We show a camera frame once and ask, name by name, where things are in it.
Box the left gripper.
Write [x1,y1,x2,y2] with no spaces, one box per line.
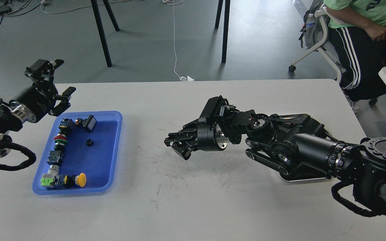
[9,59,76,123]

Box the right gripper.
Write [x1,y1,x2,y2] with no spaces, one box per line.
[164,122,229,160]

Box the small black gear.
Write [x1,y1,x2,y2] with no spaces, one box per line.
[86,139,94,147]

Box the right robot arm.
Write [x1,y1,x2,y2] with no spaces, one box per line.
[164,96,386,218]

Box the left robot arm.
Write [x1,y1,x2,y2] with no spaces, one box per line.
[0,59,76,171]

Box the black square push button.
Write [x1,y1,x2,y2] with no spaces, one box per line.
[74,115,97,133]

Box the red green indicator stack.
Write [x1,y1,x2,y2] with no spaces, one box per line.
[54,133,68,152]

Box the blue plastic tray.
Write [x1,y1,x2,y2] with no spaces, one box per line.
[32,111,123,195]

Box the black table leg left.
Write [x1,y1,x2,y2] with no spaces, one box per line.
[90,0,120,68]

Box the black table leg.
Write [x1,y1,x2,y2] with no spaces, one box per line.
[214,0,231,64]
[90,0,120,68]

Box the yellow push button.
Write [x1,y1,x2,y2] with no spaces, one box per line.
[62,173,87,188]

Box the metal tray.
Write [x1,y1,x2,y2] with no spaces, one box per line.
[263,114,332,182]

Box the black table leg right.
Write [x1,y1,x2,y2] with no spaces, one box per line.
[214,0,231,64]

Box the white office chair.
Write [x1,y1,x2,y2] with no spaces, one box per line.
[300,0,386,103]

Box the seated person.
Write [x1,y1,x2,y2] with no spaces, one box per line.
[323,0,386,102]

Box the blue black switch block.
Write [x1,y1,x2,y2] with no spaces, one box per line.
[58,118,75,136]

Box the black green switch block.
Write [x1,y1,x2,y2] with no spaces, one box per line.
[47,150,64,167]

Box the green switch component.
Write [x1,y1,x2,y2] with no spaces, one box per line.
[40,165,64,189]

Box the white cable on floor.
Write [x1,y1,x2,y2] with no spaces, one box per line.
[162,0,195,82]

